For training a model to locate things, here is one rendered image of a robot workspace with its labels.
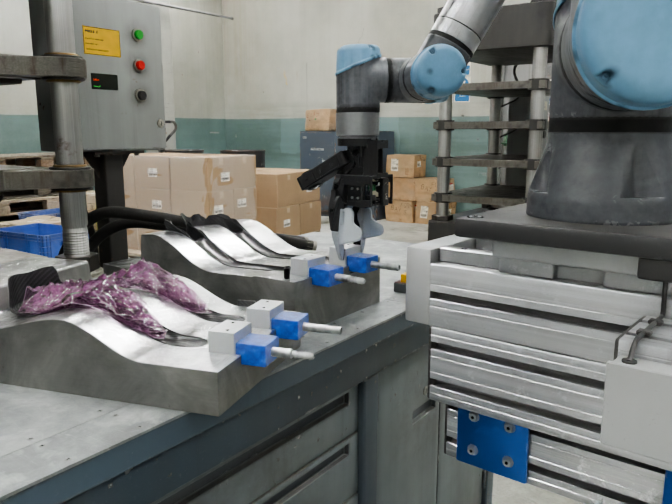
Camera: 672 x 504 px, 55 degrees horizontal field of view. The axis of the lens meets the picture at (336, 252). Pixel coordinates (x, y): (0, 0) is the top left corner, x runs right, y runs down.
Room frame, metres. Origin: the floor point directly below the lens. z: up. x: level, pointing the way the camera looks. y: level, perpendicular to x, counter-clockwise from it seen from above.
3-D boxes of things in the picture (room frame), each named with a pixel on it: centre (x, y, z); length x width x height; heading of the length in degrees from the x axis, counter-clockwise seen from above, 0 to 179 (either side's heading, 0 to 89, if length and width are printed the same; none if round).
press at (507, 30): (5.57, -1.57, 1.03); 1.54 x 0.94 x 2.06; 144
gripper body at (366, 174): (1.12, -0.04, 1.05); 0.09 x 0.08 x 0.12; 55
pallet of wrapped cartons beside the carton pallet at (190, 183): (5.40, 1.32, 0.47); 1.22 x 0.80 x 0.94; 58
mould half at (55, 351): (0.89, 0.33, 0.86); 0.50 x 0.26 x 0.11; 72
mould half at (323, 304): (1.23, 0.19, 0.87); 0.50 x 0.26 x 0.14; 55
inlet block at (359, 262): (1.11, -0.06, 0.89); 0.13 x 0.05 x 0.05; 55
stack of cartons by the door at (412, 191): (7.93, -1.05, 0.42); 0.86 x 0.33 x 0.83; 54
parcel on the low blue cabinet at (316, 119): (8.67, 0.16, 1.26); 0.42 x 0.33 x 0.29; 54
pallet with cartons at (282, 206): (6.30, 0.86, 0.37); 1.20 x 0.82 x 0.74; 62
